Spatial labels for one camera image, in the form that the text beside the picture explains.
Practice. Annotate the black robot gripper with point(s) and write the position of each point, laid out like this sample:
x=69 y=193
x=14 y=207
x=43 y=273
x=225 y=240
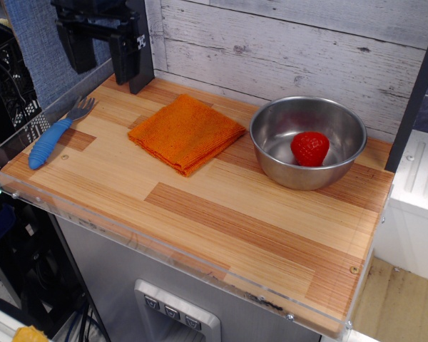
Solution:
x=80 y=21

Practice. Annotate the blue fabric panel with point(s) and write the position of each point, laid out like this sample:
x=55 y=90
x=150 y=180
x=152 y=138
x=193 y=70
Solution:
x=54 y=80

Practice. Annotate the black plastic crate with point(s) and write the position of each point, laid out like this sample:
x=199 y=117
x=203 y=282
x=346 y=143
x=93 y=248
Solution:
x=19 y=106

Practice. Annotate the folded orange cloth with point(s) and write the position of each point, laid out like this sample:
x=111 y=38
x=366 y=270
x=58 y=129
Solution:
x=186 y=134

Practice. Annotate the stainless steel cabinet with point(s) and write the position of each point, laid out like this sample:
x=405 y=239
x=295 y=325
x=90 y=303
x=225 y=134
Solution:
x=109 y=267

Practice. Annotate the stainless steel bowl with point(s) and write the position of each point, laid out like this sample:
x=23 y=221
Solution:
x=273 y=127

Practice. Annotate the red toy strawberry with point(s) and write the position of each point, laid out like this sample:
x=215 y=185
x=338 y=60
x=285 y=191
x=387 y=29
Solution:
x=310 y=148

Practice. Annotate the clear acrylic table guard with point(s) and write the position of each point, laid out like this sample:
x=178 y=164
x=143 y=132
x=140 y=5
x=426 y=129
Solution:
x=303 y=252

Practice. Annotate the silver button dispenser panel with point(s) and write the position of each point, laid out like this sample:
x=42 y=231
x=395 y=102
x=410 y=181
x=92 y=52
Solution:
x=167 y=317

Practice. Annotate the yellow object at bottom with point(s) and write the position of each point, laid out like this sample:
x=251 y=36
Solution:
x=29 y=334

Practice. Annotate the white side unit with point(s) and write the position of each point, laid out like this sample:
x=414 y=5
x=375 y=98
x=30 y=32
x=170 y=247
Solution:
x=401 y=238

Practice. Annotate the black corner post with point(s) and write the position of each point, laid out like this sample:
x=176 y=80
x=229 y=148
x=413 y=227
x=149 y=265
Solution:
x=146 y=74

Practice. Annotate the blue handled metal spork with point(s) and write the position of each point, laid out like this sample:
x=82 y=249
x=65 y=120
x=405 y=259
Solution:
x=45 y=145

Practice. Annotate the black right frame post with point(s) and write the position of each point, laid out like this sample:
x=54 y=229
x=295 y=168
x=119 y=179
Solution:
x=410 y=115

